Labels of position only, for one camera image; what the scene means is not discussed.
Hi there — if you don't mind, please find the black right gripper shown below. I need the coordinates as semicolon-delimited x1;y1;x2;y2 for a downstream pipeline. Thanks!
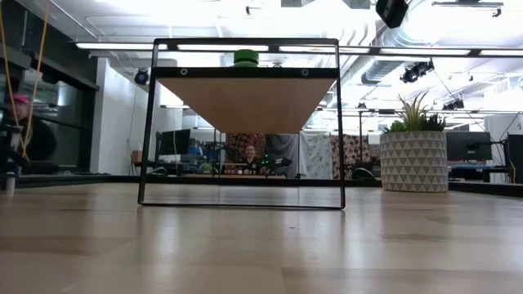
375;0;409;29

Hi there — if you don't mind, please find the green medicine bottle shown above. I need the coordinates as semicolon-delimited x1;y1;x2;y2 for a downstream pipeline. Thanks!
233;48;260;69

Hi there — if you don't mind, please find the floral hanging cloth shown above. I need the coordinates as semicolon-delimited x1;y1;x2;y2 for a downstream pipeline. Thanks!
331;134;371;180

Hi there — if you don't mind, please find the potted succulent triangle-pattern pot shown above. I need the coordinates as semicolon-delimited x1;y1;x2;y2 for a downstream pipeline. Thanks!
379;91;449;194

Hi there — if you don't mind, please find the black computer monitor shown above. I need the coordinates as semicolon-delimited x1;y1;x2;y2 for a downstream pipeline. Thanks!
158;128;192;156
506;133;523;185
445;131;493;162

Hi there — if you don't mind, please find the white patterned hanging cloth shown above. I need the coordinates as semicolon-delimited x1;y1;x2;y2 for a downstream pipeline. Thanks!
299;131;334;180

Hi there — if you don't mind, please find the grey hanging cloth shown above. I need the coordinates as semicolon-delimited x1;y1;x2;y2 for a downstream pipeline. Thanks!
266;133;302;179

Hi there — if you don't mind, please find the red mandala tapestry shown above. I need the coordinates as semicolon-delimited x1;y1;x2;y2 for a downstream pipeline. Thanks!
226;133;267;175

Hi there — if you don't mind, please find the person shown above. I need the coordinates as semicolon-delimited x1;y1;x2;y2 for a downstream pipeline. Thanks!
240;145;262;176
0;92;57;164

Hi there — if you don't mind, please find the ceiling light strip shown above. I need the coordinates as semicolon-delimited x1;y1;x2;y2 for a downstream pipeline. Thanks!
75;40;523;57

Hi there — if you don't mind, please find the wooden shelf black metal frame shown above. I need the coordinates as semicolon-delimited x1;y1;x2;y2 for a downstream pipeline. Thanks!
137;38;346;211

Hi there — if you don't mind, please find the yellow hanging cable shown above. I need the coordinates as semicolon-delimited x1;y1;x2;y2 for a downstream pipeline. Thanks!
0;0;50;163

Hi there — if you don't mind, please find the black table frame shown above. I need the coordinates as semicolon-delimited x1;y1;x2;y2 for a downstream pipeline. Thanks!
15;174;523;198

